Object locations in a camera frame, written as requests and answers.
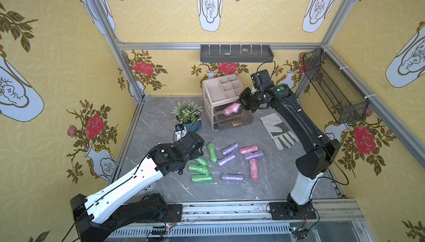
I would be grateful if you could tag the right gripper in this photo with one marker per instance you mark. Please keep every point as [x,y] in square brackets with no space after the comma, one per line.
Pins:
[245,99]

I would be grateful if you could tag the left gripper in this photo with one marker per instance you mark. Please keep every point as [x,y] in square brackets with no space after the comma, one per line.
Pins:
[191,145]

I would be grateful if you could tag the transparent top drawer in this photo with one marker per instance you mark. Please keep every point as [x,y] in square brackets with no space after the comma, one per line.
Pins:
[234,120]

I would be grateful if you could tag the pink roll diagonal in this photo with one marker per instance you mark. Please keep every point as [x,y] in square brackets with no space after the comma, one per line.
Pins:
[234,108]

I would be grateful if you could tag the beige drawer organizer cabinet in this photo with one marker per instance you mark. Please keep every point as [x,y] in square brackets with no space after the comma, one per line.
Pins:
[220,91]

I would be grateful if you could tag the pink roll vertical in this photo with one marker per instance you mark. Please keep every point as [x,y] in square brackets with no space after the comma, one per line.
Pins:
[254,169]

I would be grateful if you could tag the pink roll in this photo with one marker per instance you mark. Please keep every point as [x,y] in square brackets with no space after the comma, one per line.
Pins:
[228,111]
[248,149]

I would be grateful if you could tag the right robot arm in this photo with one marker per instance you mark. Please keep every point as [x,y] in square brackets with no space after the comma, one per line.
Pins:
[320,150]

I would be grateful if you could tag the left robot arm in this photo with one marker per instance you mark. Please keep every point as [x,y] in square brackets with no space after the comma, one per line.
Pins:
[98,215]

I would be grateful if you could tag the green roll upper left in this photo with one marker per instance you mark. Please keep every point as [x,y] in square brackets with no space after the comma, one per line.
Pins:
[201,161]

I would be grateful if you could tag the green roll bottom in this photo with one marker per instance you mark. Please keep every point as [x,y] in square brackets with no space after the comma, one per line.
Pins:
[200,178]

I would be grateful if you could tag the green roll middle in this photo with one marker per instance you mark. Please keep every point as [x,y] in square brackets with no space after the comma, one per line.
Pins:
[199,169]

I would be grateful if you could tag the green roll upright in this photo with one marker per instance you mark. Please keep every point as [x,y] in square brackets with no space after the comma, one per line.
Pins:
[212,152]

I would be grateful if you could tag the potted green plant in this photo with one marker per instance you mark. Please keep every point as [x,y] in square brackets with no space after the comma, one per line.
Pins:
[188,113]

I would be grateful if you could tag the white work glove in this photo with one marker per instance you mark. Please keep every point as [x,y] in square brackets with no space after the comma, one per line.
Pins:
[279,132]

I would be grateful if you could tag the purple roll middle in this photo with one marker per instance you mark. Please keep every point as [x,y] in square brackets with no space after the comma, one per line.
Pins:
[225,160]

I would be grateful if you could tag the purple roll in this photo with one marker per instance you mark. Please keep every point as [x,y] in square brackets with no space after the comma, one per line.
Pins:
[230,149]
[225,160]
[232,178]
[254,155]

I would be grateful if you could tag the purple roll top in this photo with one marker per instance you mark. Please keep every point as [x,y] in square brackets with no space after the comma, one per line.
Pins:
[230,149]

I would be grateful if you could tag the pink roll top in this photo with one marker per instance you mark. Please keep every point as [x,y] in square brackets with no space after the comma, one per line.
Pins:
[248,149]

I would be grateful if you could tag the purple roll bottom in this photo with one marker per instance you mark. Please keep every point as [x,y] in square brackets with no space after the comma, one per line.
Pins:
[232,178]

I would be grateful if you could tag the purple roll right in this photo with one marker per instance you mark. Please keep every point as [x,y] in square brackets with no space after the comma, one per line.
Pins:
[254,155]

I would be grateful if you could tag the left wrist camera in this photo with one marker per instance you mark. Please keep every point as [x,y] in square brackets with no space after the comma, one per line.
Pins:
[180,132]

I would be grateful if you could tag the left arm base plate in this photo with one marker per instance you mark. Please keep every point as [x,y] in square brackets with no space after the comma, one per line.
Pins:
[173,214]

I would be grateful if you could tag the grey wall shelf tray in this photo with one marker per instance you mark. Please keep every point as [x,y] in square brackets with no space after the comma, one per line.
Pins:
[236,53]

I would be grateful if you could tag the black wire mesh basket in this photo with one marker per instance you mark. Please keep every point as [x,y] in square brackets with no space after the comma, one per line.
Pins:
[342,98]

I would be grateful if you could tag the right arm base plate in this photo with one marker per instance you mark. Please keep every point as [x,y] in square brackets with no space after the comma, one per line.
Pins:
[289,211]

